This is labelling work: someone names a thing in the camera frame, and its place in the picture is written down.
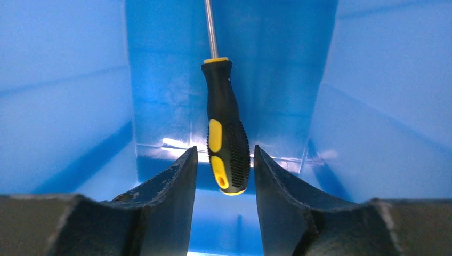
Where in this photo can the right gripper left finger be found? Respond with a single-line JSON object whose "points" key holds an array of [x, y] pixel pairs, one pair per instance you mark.
{"points": [[153, 218]]}

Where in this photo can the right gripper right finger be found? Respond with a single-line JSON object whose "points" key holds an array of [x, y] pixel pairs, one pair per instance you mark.
{"points": [[296, 218]]}

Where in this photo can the black yellow screwdriver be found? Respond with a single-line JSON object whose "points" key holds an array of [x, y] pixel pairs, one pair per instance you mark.
{"points": [[227, 142]]}

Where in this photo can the blue plastic bin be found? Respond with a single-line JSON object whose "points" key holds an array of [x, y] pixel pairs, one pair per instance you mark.
{"points": [[353, 97]]}

